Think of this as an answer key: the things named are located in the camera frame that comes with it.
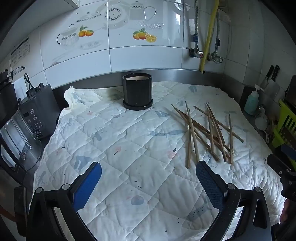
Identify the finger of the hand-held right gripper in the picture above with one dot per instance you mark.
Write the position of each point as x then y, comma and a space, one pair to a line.
277, 164
289, 151

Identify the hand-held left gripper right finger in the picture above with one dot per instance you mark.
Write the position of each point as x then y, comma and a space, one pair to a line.
209, 185

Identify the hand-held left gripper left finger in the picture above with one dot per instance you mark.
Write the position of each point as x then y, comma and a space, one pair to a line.
87, 183

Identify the bunch of brown chopsticks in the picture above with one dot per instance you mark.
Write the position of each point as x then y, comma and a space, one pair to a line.
191, 129

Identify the black ribbed utensil holder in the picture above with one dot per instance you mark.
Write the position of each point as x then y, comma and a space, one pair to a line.
137, 92

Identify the green plastic dish rack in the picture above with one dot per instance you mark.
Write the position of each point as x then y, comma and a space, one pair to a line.
283, 115

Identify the white ladle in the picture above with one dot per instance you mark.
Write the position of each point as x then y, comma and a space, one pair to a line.
261, 122

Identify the white quilted printed blanket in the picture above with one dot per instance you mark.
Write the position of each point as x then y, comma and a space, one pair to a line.
129, 143

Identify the dark cutting board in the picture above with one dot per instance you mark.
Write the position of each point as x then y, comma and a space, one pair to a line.
291, 89

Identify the teal soap pump bottle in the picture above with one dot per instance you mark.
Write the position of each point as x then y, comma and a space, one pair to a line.
251, 102

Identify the glass blender jar black lid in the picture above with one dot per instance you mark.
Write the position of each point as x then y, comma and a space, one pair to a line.
16, 139

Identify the dark grey blender base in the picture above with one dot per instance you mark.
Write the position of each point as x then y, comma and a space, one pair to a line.
39, 113

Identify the white plastic board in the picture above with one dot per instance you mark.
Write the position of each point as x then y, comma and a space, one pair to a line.
20, 85

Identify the metal water valve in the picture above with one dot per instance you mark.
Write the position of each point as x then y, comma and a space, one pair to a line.
196, 52
216, 58

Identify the yellow gas pipe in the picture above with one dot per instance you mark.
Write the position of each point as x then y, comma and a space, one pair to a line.
209, 37

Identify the wall notice sticker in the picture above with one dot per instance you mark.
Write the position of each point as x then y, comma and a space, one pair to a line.
20, 52

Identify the wall cabinet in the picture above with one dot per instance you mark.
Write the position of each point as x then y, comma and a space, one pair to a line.
69, 2

